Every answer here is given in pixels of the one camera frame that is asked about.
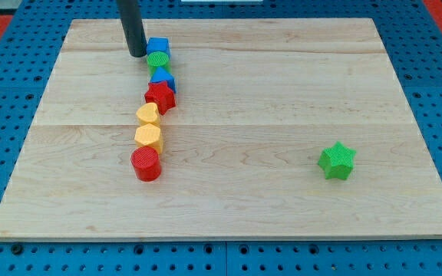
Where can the red star block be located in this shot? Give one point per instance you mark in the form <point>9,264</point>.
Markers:
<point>162,95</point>

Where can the green star block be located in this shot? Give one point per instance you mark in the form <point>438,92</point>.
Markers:
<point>337,162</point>

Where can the light wooden board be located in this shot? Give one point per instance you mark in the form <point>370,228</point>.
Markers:
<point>257,100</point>

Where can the yellow hexagon block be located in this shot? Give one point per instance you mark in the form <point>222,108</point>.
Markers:
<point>149,135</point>

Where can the yellow heart block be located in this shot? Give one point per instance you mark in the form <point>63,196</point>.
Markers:
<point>148,114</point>

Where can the red cylinder block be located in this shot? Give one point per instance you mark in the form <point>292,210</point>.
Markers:
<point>146,163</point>

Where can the blue triangle block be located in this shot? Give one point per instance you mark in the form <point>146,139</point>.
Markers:
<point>161,75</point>

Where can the green cylinder block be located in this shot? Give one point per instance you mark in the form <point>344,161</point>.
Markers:
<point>156,60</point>

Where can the blue cube block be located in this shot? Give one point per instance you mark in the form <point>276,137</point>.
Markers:
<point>158,44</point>

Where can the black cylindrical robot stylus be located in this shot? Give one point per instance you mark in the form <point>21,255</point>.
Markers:
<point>132,24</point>

